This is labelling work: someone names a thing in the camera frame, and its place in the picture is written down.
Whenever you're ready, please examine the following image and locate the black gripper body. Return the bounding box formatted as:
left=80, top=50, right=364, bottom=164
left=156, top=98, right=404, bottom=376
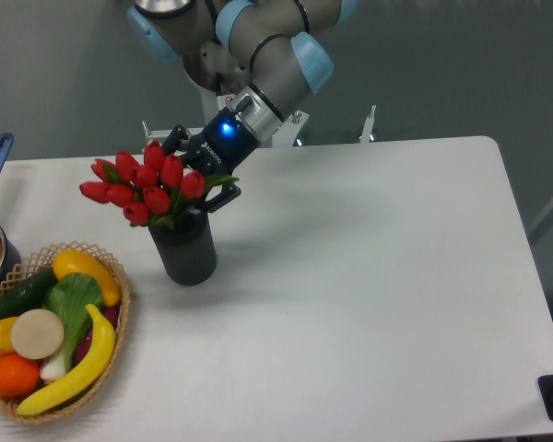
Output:
left=181, top=110, right=260, bottom=177

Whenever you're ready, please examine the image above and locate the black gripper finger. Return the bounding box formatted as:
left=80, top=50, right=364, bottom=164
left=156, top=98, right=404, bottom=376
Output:
left=161, top=124, right=192, bottom=159
left=197, top=177, right=241, bottom=213

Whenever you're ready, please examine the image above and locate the red tulip bouquet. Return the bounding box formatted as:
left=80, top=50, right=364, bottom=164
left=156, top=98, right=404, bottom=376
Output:
left=79, top=141, right=236, bottom=233

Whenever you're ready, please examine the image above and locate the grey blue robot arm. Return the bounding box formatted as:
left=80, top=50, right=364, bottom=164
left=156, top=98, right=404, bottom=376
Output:
left=127, top=1, right=359, bottom=177

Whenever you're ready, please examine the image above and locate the dark grey ribbed vase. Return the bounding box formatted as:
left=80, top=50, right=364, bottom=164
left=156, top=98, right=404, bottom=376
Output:
left=148, top=212, right=217, bottom=286

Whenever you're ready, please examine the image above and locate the purple red vegetable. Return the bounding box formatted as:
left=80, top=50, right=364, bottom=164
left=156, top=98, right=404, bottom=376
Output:
left=74, top=306, right=120, bottom=366

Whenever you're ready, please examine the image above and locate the woven wicker basket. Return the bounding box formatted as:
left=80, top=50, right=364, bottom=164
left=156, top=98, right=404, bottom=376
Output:
left=0, top=240, right=131, bottom=425

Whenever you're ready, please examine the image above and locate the green bok choy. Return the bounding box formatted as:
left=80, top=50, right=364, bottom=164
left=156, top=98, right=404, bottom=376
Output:
left=41, top=273, right=103, bottom=383

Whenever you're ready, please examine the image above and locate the green cucumber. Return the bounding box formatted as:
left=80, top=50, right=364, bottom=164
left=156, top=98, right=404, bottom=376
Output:
left=0, top=268, right=57, bottom=320

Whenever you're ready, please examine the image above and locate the beige round disc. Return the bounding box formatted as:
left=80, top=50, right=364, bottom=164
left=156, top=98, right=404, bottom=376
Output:
left=10, top=308, right=65, bottom=360

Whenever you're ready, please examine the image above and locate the yellow banana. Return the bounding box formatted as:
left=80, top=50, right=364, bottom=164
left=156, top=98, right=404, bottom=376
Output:
left=16, top=304, right=115, bottom=417

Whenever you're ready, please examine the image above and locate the orange fruit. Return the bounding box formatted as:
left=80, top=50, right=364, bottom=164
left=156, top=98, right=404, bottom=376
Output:
left=0, top=353, right=40, bottom=398

